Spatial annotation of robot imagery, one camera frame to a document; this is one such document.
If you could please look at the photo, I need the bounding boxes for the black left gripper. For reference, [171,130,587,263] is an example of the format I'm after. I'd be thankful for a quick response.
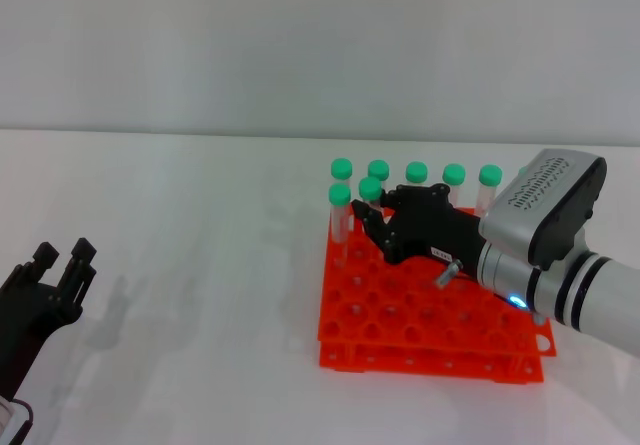
[0,237,98,401]

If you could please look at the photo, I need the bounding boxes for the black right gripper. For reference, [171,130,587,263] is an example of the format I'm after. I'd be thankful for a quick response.
[351,183,484,280]

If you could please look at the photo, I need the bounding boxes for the graduated green-capped test tube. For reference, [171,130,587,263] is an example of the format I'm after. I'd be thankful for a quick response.
[358,176,384,211]

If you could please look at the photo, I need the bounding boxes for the orange plastic test tube rack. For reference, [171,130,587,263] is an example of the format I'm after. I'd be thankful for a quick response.
[317,204,558,385]

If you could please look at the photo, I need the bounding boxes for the left gripper cable with plug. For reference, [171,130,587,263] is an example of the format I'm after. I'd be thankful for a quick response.
[12,399,35,424]

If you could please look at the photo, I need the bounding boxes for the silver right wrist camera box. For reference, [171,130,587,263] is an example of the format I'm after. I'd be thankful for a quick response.
[478,148,609,271]

